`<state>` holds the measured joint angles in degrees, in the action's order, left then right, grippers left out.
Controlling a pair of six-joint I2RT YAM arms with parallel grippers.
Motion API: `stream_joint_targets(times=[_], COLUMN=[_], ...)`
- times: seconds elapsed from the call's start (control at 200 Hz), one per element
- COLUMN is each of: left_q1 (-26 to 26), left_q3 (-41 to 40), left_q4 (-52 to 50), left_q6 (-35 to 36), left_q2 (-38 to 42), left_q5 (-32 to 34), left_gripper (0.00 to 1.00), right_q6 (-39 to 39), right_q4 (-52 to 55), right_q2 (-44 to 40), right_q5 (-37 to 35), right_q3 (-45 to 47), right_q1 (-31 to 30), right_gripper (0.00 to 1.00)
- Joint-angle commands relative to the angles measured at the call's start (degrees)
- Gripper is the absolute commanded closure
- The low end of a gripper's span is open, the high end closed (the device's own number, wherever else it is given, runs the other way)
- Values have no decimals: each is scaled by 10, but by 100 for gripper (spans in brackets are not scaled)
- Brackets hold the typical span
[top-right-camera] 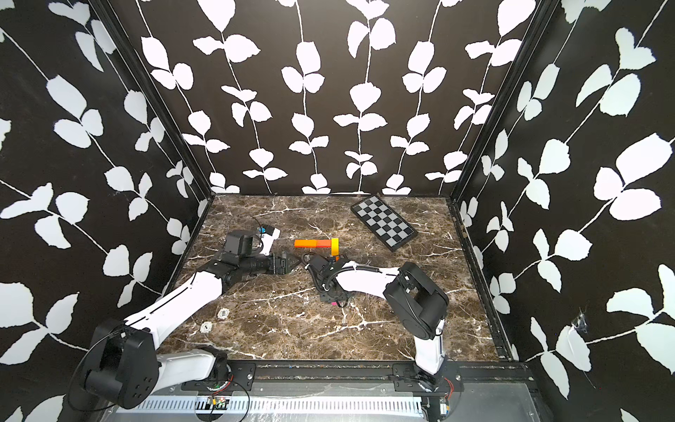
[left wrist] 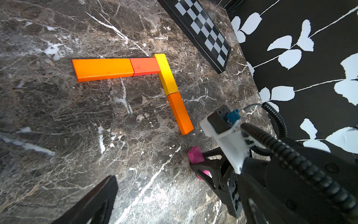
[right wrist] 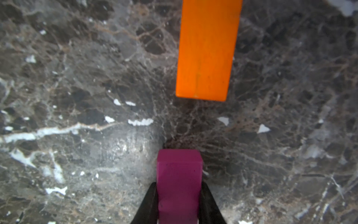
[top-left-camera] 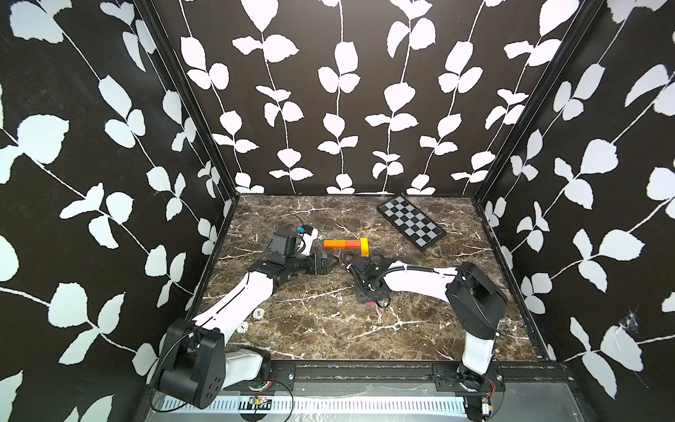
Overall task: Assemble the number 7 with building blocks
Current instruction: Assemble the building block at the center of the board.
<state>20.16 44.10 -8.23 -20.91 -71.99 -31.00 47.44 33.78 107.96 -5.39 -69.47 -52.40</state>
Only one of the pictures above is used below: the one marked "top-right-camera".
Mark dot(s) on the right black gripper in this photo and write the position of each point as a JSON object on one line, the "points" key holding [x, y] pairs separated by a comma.
{"points": [[322, 290]]}

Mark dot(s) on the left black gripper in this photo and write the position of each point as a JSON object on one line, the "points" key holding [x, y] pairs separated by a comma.
{"points": [[283, 261]]}

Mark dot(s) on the red-orange small block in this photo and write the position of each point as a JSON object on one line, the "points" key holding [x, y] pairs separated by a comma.
{"points": [[323, 243]]}

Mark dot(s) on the orange block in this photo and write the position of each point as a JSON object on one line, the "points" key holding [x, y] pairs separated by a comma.
{"points": [[305, 243]]}

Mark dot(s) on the yellow block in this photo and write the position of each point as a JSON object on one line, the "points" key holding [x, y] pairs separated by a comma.
{"points": [[334, 246]]}

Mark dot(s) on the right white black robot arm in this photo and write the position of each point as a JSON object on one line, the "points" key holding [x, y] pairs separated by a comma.
{"points": [[417, 301]]}

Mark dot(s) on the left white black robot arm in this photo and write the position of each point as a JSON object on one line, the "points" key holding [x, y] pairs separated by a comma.
{"points": [[123, 365]]}

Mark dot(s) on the white round table sticker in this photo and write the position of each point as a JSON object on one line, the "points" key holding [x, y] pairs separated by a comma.
{"points": [[223, 314]]}

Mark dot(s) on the black white checkerboard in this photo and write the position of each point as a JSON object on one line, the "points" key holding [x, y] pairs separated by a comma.
{"points": [[384, 222]]}

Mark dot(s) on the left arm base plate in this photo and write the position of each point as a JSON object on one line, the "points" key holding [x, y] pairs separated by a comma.
{"points": [[233, 372]]}

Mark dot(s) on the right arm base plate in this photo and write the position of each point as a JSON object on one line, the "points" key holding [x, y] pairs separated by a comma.
{"points": [[408, 377]]}

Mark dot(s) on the white perforated cable strip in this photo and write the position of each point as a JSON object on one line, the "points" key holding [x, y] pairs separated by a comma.
{"points": [[201, 405]]}

